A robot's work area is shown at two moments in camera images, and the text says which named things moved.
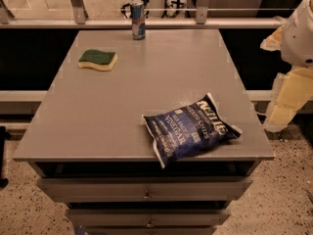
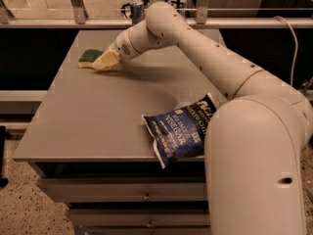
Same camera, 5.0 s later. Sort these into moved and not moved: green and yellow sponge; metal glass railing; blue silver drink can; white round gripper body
Moved: white round gripper body
Not moved: metal glass railing; blue silver drink can; green and yellow sponge
